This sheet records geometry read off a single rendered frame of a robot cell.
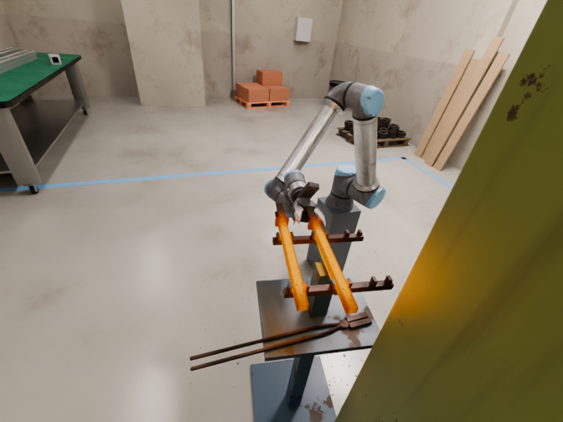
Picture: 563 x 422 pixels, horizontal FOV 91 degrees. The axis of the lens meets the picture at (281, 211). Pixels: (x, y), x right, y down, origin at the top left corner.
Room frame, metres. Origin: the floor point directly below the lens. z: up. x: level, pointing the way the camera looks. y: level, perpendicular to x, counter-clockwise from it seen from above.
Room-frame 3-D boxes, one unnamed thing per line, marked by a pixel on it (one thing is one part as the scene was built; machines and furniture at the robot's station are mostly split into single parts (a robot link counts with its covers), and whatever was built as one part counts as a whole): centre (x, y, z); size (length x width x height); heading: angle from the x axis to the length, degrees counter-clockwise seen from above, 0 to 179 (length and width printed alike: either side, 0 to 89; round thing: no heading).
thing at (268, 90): (6.60, 0.71, 0.33); 1.19 x 0.89 x 0.66; 113
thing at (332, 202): (1.61, -0.39, 0.65); 0.19 x 0.19 x 0.10
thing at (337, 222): (1.61, -0.39, 0.30); 0.22 x 0.22 x 0.60; 23
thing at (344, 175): (1.61, -0.40, 0.79); 0.17 x 0.15 x 0.18; 40
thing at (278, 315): (0.62, -0.16, 0.75); 0.40 x 0.30 x 0.02; 103
